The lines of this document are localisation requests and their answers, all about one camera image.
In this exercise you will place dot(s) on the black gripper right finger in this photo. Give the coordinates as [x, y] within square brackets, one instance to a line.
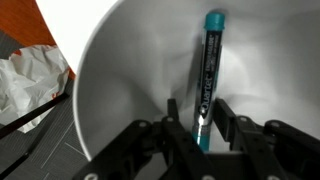
[246, 140]

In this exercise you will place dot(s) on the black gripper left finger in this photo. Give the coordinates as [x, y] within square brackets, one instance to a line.
[180, 140]

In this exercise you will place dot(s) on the green marker pen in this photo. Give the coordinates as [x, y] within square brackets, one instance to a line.
[209, 73]

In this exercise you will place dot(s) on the grey bowl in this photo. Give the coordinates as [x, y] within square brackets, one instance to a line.
[133, 66]

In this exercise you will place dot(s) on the white crumpled plastic bag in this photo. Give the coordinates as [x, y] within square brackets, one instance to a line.
[30, 80]

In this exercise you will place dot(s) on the black metal frame bar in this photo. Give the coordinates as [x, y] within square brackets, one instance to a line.
[30, 116]

